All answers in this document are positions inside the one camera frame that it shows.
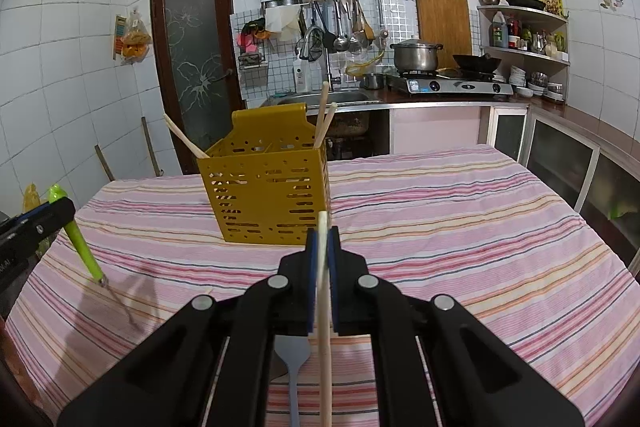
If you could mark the steel gas stove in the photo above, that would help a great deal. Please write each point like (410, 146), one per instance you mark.
(450, 86)

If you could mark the steel faucet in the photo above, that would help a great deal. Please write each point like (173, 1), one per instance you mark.
(312, 30)

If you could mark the small steel pot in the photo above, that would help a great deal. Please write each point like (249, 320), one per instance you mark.
(372, 82)

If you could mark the black ladle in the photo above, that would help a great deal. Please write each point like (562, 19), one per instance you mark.
(328, 40)

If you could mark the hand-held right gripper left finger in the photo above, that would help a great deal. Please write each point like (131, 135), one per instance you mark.
(312, 267)

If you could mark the pink striped tablecloth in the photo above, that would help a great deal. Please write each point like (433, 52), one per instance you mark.
(450, 232)

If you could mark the light blue spoon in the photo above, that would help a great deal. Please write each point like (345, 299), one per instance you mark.
(292, 357)

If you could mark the long wooden stick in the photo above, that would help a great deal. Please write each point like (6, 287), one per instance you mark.
(151, 147)

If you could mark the yellow plastic bag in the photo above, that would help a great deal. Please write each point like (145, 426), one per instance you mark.
(31, 196)

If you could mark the red sauce bottle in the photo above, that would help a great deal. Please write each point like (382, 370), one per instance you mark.
(513, 34)

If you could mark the short wooden stick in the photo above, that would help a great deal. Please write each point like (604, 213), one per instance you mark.
(105, 164)

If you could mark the steel cooking pot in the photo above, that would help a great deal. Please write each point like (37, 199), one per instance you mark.
(415, 57)

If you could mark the steel ladle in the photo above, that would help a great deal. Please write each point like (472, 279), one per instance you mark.
(341, 42)

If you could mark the decorative wall hooks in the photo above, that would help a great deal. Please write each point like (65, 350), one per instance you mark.
(612, 3)

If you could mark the orange hanging plastic bag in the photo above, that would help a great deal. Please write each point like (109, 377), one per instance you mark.
(136, 39)

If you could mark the beige hanging cloth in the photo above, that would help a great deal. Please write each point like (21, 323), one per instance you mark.
(280, 24)

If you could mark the rectangular wooden cutting board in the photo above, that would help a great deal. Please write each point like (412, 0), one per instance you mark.
(442, 22)

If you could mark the steel spatula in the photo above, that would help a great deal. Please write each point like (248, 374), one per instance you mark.
(355, 42)

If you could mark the kitchen counter cabinet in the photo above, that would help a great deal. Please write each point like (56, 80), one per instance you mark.
(560, 157)

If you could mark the black pan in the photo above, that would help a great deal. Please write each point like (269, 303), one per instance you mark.
(525, 2)

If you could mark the white corner shelf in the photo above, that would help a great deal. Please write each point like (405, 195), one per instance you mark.
(530, 14)

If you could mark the yellow perforated utensil holder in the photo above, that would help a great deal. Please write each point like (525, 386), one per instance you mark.
(260, 187)

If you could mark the stack of white bowls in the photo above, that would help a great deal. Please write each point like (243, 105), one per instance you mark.
(518, 77)

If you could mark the steel sink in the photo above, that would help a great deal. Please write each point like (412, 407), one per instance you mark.
(325, 98)

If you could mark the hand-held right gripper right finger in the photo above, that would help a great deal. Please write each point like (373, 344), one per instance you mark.
(334, 277)

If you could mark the pink rubber gloves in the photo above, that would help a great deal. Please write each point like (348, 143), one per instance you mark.
(247, 39)

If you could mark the cooking oil bottle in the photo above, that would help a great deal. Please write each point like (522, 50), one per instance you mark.
(498, 34)

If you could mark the white detergent bottle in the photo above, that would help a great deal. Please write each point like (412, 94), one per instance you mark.
(301, 77)

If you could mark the brown frosted glass door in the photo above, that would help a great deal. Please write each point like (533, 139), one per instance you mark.
(195, 57)

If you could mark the stack of steel bowls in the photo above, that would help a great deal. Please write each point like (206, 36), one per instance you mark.
(538, 82)

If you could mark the small hanging wall board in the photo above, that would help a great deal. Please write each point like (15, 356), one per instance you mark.
(119, 37)

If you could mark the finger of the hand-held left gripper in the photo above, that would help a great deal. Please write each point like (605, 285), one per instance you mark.
(45, 222)
(27, 213)

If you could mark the wooden spatula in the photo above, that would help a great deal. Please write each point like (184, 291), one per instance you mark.
(367, 29)

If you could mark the black wok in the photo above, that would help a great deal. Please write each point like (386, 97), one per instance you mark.
(477, 63)

